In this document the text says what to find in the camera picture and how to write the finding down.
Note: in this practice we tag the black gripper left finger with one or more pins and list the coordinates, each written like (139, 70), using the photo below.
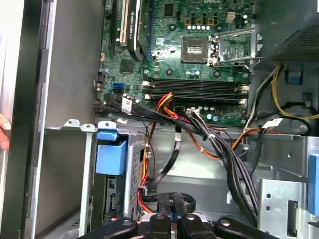
(163, 204)

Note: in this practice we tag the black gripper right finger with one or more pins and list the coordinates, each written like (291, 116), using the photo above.
(180, 204)

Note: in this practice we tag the hard disk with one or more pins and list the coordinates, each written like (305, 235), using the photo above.
(109, 156)

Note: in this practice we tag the metal disk bay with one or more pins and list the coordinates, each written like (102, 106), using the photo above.
(134, 159)

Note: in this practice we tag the black RAM slot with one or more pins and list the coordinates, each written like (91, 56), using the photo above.
(199, 93)
(197, 86)
(197, 80)
(211, 99)

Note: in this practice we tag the black expansion slot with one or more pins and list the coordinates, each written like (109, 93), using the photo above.
(113, 30)

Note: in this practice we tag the white expansion slot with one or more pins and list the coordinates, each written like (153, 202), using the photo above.
(122, 25)

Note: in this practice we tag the person's left hand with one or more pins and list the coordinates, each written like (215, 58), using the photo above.
(3, 124)

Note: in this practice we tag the white board power connector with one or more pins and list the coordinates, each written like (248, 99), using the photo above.
(192, 111)

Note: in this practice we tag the metal drive cage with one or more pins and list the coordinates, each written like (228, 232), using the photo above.
(281, 199)

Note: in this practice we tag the blue board connector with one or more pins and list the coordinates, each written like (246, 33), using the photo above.
(118, 87)

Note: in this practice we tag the blue plastic drive latch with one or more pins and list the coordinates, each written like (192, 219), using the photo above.
(314, 184)

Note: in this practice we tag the green motherboard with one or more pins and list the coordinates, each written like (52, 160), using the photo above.
(169, 62)

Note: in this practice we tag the CPU socket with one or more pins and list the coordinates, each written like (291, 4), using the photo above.
(195, 49)

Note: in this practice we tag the small blue plastic clip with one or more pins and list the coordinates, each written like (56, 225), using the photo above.
(295, 76)

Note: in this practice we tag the black PC case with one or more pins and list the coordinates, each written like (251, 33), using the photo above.
(25, 99)

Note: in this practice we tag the black graphics card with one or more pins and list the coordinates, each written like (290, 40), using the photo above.
(135, 30)

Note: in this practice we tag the metal socket cover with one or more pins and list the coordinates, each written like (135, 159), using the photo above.
(239, 31)

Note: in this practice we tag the grey power supply unit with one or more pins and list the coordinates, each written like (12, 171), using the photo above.
(299, 42)

